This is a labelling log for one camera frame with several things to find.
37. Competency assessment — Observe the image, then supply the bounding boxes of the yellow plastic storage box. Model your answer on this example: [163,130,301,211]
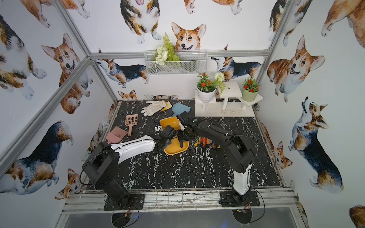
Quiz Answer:
[160,116,189,155]

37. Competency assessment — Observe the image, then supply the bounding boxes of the orange grey handle screwdriver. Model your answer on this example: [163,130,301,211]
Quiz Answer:
[200,137,206,146]

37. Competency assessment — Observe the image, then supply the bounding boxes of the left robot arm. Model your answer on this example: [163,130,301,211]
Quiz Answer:
[82,126,177,206]

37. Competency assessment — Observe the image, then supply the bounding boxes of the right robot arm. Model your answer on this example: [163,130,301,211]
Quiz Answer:
[177,112,255,204]

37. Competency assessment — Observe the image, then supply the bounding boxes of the blue plastic dustpan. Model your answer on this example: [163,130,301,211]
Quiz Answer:
[172,103,191,117]

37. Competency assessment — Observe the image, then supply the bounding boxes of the yellow cloth under glove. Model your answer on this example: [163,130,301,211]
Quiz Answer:
[161,101,173,112]

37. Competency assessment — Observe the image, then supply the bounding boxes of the white work glove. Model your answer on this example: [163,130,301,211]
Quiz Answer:
[141,100,166,116]

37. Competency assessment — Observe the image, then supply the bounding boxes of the brown plastic slotted scoop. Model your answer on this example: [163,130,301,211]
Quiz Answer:
[125,114,138,137]

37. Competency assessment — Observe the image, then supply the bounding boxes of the white pot red flowers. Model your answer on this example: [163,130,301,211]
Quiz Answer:
[197,72,217,103]

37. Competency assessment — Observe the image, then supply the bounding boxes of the white stepped plant stand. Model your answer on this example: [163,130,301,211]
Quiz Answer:
[195,81,263,117]

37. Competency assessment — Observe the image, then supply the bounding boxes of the pink hand brush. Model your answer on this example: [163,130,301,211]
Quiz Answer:
[106,127,128,144]

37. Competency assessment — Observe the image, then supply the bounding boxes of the white hydrangea flower sprig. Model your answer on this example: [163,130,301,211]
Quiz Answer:
[214,72,226,92]

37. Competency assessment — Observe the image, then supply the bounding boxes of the green pot red flowers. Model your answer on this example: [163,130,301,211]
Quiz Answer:
[242,78,260,102]

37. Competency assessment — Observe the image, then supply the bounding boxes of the green fern with white flowers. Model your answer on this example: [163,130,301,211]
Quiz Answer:
[152,33,180,66]

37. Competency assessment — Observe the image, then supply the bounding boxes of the white wire wall basket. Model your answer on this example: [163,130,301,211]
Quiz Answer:
[144,50,208,76]

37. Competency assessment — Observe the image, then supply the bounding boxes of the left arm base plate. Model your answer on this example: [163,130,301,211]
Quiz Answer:
[104,194,145,211]

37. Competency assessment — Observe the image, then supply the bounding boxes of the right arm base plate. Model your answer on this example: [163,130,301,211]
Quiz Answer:
[218,191,260,208]

